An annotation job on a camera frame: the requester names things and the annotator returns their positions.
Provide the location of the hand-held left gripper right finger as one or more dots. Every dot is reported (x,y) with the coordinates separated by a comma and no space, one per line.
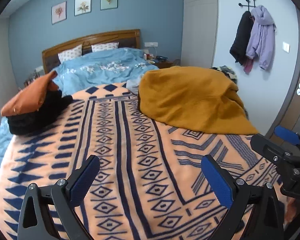
(217,182)

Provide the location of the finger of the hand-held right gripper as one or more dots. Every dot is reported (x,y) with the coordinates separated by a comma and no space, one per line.
(267,147)
(286,133)

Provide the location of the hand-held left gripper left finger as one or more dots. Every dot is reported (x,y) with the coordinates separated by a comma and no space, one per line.
(86,180)

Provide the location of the mustard yellow sweater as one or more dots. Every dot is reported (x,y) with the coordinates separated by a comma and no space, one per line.
(190,97)

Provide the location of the grey brown door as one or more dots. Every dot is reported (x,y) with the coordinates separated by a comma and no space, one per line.
(292,120)

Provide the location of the orange navy patterned blanket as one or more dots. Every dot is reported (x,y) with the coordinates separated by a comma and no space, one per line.
(140,142)

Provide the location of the folded black garment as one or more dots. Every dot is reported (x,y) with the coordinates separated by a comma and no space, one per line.
(40,120)

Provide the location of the pink hanging garment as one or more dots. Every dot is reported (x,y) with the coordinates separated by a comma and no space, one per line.
(248,66)

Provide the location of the dark patterned garment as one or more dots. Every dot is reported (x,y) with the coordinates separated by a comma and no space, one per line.
(226,71)

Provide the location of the lilac hanging jacket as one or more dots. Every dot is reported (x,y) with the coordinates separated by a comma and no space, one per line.
(261,37)

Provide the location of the folded rust orange garment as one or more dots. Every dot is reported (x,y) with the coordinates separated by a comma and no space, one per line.
(27,97)

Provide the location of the light blue floral duvet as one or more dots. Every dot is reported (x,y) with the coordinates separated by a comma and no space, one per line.
(75,75)

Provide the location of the black hanging jacket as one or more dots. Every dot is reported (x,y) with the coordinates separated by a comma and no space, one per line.
(241,37)

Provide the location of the cluttered side table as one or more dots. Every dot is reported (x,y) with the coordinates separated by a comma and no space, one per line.
(31,78)

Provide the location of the wooden nightstand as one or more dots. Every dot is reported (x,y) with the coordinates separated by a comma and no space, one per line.
(165,65)

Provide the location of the cluster of small items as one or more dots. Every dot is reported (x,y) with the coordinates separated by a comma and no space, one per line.
(153,58)

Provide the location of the wooden headboard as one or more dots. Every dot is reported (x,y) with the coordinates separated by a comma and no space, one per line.
(102,36)

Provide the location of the white wardrobe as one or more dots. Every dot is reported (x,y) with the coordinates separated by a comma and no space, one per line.
(200,17)

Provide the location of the framed red flower picture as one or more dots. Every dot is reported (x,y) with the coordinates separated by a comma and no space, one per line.
(59,12)

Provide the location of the framed pale flower picture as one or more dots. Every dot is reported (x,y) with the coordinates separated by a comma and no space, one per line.
(83,5)

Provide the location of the framed green leaf picture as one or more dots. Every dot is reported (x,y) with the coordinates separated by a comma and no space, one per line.
(109,0)

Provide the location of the white light switch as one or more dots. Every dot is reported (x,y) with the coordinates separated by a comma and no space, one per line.
(286,47)

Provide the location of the black wall coat hooks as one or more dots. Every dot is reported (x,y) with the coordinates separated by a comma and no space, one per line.
(247,4)

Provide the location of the white wall socket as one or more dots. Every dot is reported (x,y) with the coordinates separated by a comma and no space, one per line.
(150,44)

